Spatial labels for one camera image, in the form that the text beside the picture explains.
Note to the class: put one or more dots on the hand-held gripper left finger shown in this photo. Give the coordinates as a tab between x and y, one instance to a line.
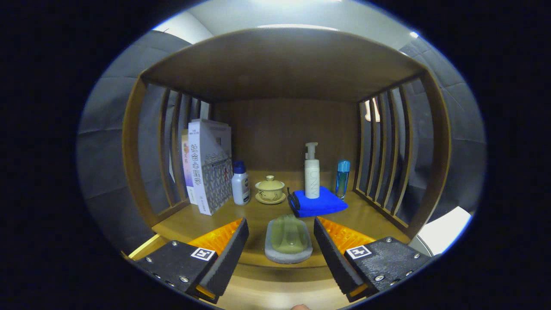
228	254

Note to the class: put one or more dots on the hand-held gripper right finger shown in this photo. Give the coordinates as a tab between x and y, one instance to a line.
334	258

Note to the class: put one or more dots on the wooden drawer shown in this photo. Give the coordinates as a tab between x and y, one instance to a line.
275	292

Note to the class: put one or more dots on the wooden countertop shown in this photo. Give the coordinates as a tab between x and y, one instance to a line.
254	215

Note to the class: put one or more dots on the white plastic drawer unit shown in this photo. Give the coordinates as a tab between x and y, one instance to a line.
443	230

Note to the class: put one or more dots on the wooden cabinet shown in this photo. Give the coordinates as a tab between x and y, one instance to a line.
284	64

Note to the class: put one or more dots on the blue folded cloth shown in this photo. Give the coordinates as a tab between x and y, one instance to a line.
320	206

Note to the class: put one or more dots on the white bottle blue cap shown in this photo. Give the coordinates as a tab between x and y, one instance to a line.
240	187

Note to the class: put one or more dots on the yellow lidded tea cup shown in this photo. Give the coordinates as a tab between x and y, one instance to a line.
270	189

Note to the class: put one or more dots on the blue transparent bottle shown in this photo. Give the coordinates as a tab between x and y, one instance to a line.
342	181

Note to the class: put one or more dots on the white pump bottle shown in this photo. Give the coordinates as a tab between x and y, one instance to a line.
312	181

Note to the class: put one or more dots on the thick white book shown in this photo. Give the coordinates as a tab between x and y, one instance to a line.
215	172

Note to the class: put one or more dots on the thin purple book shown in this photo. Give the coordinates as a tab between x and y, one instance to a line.
188	172

